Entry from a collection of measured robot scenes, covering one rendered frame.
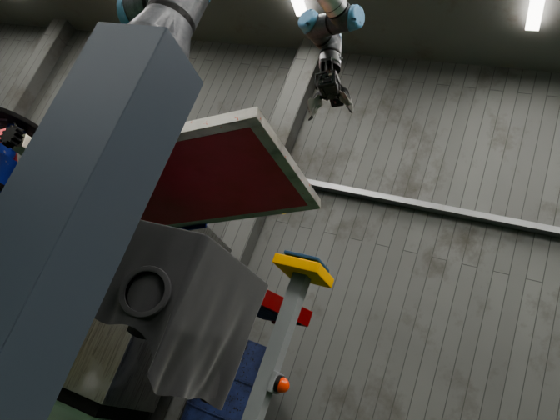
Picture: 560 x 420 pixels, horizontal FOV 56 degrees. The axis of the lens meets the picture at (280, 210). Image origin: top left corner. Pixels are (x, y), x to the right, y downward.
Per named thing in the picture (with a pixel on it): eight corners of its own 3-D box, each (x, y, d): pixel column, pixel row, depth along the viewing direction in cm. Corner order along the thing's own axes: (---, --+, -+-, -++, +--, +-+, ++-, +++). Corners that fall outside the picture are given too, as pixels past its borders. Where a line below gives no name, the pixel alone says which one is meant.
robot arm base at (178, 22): (164, 31, 105) (184, -7, 108) (107, 26, 111) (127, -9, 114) (196, 78, 118) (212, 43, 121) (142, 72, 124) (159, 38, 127)
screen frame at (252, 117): (321, 208, 193) (321, 199, 194) (256, 117, 145) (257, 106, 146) (142, 232, 220) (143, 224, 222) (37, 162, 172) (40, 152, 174)
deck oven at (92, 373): (162, 427, 488) (232, 249, 545) (96, 419, 397) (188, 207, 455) (55, 379, 540) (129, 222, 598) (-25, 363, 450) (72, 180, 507)
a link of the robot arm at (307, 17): (326, 2, 169) (343, 23, 176) (299, 9, 176) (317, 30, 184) (319, 22, 166) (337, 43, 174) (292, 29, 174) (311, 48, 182)
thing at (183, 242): (165, 367, 139) (215, 243, 150) (146, 361, 131) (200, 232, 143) (50, 322, 160) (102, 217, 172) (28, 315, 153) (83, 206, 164)
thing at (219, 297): (225, 412, 165) (271, 285, 179) (141, 392, 128) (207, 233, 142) (217, 409, 167) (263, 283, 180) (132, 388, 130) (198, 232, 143)
